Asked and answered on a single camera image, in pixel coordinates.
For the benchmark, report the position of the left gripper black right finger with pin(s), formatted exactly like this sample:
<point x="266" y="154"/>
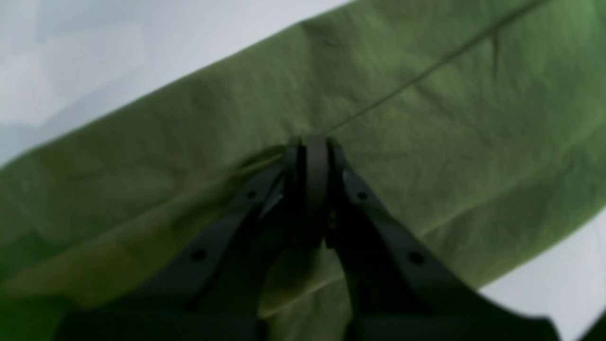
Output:
<point x="399" y="291"/>

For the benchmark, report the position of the olive green T-shirt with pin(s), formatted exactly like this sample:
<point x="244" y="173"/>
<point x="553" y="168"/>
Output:
<point x="480" y="123"/>

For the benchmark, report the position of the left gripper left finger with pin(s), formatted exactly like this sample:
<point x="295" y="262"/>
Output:
<point x="210" y="292"/>

